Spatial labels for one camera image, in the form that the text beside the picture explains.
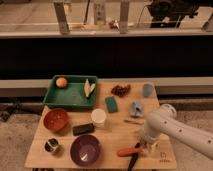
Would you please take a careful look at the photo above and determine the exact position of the dark grape bunch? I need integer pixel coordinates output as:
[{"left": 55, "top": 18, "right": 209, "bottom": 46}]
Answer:
[{"left": 111, "top": 85, "right": 131, "bottom": 97}]

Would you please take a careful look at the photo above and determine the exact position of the white cup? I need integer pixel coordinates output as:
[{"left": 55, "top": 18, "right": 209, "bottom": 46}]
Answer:
[{"left": 91, "top": 108, "right": 107, "bottom": 128}]

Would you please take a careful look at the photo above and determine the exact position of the red-brown bowl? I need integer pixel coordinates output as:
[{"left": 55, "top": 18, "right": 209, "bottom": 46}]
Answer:
[{"left": 43, "top": 108, "right": 69, "bottom": 133}]

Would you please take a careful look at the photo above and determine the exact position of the blue crumpled cloth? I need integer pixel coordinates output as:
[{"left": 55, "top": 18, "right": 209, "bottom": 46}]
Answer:
[{"left": 130, "top": 101, "right": 144, "bottom": 118}]

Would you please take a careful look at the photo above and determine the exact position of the black handled brush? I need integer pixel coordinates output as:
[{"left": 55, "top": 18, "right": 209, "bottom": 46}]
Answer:
[{"left": 127, "top": 142, "right": 140, "bottom": 171}]

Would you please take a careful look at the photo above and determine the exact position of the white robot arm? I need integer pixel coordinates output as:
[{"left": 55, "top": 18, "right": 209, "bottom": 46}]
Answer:
[{"left": 139, "top": 104, "right": 213, "bottom": 160}]

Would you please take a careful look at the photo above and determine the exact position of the green sponge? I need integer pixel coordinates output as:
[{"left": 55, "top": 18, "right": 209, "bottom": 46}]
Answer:
[{"left": 105, "top": 96, "right": 118, "bottom": 113}]

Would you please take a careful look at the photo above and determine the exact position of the small metal cup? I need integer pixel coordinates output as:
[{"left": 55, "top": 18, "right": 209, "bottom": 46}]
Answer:
[{"left": 44, "top": 138, "right": 60, "bottom": 155}]

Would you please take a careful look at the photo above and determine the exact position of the metal fork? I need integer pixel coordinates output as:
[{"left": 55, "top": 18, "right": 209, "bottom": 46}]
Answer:
[{"left": 124, "top": 119, "right": 144, "bottom": 125}]

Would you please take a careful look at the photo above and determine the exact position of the orange ball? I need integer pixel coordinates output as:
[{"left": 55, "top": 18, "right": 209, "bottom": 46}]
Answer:
[{"left": 56, "top": 77, "right": 68, "bottom": 88}]

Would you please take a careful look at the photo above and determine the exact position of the purple bowl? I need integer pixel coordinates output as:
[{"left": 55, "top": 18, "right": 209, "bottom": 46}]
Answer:
[{"left": 70, "top": 134, "right": 101, "bottom": 167}]

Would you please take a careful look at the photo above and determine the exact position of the black rectangular block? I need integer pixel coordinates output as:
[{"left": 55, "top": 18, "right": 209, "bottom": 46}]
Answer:
[{"left": 73, "top": 123, "right": 95, "bottom": 136}]

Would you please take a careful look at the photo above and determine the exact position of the orange carrot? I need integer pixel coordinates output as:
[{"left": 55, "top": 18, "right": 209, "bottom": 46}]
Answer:
[{"left": 117, "top": 147, "right": 141, "bottom": 157}]

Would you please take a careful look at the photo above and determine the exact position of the green plastic tray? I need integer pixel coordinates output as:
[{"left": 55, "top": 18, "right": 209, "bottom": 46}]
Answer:
[{"left": 43, "top": 75, "right": 98, "bottom": 109}]

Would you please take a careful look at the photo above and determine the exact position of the blue-grey cup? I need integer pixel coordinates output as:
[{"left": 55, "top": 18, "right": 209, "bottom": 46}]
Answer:
[{"left": 142, "top": 84, "right": 154, "bottom": 98}]

